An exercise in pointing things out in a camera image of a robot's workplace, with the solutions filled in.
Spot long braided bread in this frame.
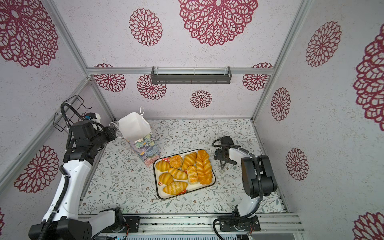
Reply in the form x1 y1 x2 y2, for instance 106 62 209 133
196 150 213 185

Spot floral paper bag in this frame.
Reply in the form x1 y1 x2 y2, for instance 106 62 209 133
110 107 160 167

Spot small striped bread roll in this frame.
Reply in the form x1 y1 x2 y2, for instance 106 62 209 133
187 166 199 185

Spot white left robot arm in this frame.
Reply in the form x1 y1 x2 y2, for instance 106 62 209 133
28 102 126 240

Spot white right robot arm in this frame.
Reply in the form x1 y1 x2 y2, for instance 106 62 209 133
212 136 277 240

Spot orange croissant bread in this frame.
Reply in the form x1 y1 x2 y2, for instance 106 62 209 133
169 155 183 169

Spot striped croissant upper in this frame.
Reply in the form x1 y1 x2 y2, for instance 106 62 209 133
182 152 197 171

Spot white strawberry tray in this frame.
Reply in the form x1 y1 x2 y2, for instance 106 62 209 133
153 149 216 200

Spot striped roll middle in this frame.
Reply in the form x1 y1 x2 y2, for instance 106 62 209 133
168 168 188 180

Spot large oval striped loaf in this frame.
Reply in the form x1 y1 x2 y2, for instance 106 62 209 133
163 181 188 195

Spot round yellow bun upper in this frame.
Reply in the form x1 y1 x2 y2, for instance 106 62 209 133
155 160 171 172

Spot round yellow bun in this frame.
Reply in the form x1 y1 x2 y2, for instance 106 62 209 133
158 173 174 186
155 160 171 172

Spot round yellow bun lower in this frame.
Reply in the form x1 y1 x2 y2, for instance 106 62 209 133
158 173 174 186

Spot black wire basket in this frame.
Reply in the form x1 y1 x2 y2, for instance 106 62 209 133
53 95 92 133

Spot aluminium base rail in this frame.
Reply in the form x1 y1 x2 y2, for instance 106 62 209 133
77 212 305 240

